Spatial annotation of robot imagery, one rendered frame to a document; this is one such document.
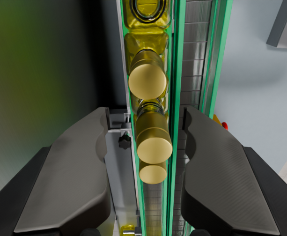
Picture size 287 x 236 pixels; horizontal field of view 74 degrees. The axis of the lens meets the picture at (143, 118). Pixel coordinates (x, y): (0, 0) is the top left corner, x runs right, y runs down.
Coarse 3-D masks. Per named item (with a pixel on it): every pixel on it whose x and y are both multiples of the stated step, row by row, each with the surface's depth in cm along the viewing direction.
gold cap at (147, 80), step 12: (132, 60) 19; (144, 60) 16; (156, 60) 17; (132, 72) 16; (144, 72) 16; (156, 72) 16; (132, 84) 16; (144, 84) 16; (156, 84) 16; (144, 96) 17; (156, 96) 17
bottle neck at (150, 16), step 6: (132, 0) 15; (162, 0) 15; (132, 6) 15; (138, 6) 19; (156, 6) 19; (162, 6) 15; (132, 12) 15; (138, 12) 15; (156, 12) 15; (162, 12) 15; (138, 18) 16; (144, 18) 16; (150, 18) 16; (156, 18) 16
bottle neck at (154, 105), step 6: (144, 102) 23; (150, 102) 22; (156, 102) 23; (138, 108) 23; (144, 108) 22; (150, 108) 21; (156, 108) 21; (162, 108) 23; (138, 114) 21; (162, 114) 21
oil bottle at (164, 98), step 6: (168, 78) 27; (168, 84) 26; (168, 90) 25; (132, 96) 25; (162, 96) 25; (168, 96) 26; (132, 102) 26; (138, 102) 25; (162, 102) 25; (168, 102) 26; (132, 108) 27; (168, 108) 27
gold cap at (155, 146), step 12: (144, 120) 19; (156, 120) 19; (144, 132) 18; (156, 132) 17; (168, 132) 19; (144, 144) 17; (156, 144) 17; (168, 144) 17; (144, 156) 18; (156, 156) 18; (168, 156) 18
